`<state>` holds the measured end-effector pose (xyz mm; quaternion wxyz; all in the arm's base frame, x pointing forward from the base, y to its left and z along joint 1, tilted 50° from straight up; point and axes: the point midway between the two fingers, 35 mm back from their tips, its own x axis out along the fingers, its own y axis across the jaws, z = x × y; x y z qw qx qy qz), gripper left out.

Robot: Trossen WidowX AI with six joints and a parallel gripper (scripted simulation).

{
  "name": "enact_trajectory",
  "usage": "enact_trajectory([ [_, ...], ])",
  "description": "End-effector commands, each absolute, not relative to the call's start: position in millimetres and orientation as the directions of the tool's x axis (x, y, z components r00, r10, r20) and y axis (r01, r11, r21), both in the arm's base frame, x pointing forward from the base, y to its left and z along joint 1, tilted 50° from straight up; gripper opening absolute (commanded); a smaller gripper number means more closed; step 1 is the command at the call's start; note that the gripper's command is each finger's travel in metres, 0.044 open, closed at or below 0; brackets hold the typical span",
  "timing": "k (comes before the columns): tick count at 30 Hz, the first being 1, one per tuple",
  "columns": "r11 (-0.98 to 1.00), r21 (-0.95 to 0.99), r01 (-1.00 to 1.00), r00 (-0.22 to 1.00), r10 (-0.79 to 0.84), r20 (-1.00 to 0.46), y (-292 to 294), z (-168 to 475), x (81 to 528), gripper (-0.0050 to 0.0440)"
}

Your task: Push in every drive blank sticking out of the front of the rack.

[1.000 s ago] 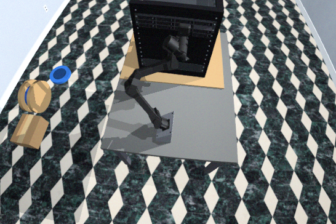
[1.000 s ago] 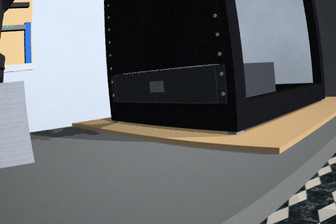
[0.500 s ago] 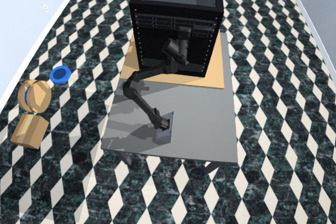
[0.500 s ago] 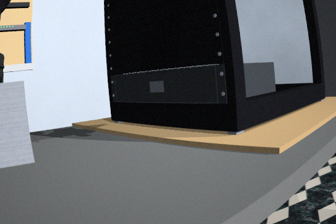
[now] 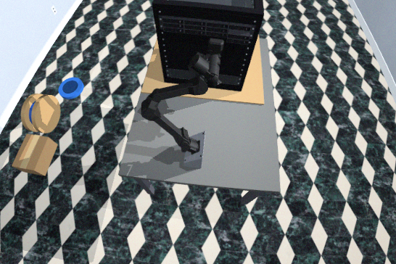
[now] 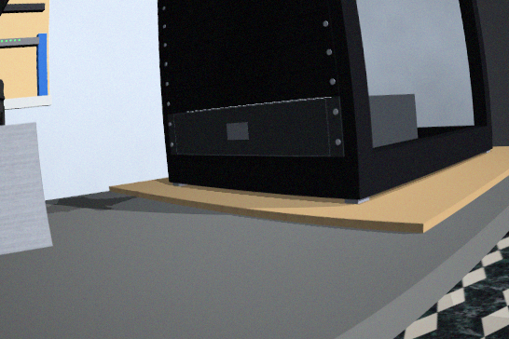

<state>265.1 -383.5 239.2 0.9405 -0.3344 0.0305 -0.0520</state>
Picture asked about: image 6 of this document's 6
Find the tan flat board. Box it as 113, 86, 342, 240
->
109, 146, 509, 233

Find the black server rack frame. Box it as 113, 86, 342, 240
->
158, 0, 493, 204

